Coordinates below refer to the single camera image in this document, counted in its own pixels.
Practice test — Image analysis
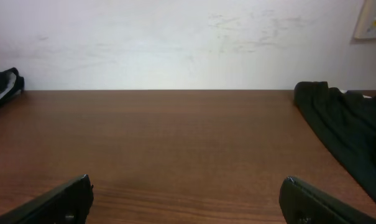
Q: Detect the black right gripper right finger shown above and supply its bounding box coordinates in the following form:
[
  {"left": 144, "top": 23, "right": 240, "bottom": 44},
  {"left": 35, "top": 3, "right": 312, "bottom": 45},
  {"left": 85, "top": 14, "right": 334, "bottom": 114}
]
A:
[{"left": 279, "top": 177, "right": 376, "bottom": 224}]

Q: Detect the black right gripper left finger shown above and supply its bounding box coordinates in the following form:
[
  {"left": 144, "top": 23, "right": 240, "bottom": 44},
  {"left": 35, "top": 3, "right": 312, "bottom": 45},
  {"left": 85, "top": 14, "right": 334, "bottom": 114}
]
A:
[{"left": 0, "top": 174, "right": 94, "bottom": 224}]

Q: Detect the dark clothes pile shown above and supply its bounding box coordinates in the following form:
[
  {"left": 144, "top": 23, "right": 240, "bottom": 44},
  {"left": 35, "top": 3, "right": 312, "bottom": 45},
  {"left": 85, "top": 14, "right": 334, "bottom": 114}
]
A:
[{"left": 293, "top": 82, "right": 376, "bottom": 203}]

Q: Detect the white garment in pile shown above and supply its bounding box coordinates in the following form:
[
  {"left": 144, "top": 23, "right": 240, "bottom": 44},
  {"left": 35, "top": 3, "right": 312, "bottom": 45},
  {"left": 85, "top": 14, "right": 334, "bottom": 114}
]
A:
[{"left": 339, "top": 89, "right": 372, "bottom": 99}]

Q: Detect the black folded garment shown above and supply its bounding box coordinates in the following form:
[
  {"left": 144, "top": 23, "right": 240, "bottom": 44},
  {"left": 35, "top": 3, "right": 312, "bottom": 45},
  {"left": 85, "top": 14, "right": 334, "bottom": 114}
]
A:
[{"left": 0, "top": 67, "right": 25, "bottom": 107}]

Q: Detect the framed wall notice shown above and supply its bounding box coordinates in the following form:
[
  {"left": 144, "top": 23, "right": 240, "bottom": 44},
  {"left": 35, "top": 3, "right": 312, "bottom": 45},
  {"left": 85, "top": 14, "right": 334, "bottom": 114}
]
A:
[{"left": 354, "top": 0, "right": 376, "bottom": 39}]

